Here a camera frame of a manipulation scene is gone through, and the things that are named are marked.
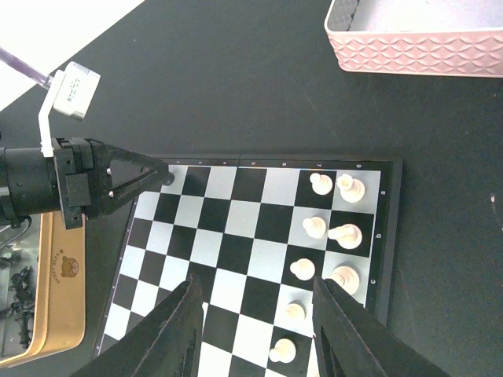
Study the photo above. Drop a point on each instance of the black white chessboard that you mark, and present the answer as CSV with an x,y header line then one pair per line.
x,y
236,222

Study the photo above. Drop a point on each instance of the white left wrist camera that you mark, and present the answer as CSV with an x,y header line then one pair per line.
x,y
70,93

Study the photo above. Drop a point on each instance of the pink patterned tray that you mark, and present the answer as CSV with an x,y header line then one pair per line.
x,y
446,38

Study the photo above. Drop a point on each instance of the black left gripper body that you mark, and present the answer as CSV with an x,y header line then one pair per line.
x,y
84,180

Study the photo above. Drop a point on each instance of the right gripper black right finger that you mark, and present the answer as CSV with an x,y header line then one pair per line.
x,y
350,341

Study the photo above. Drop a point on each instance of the yellow bear tin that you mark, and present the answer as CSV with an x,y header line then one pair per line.
x,y
60,296

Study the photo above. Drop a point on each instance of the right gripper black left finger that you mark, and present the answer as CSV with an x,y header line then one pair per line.
x,y
165,343

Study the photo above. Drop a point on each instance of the white knight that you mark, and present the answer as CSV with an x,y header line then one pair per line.
x,y
348,236

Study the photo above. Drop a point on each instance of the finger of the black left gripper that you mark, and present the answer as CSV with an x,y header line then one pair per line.
x,y
121,175

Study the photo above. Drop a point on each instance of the white bishop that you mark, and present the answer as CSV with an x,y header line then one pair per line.
x,y
347,278

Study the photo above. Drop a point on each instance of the white rook far corner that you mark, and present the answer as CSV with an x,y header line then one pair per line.
x,y
351,189

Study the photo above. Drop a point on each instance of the white pawn far row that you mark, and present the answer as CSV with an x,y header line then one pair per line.
x,y
321,184

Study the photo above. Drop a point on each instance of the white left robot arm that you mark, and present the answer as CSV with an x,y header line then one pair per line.
x,y
28,185

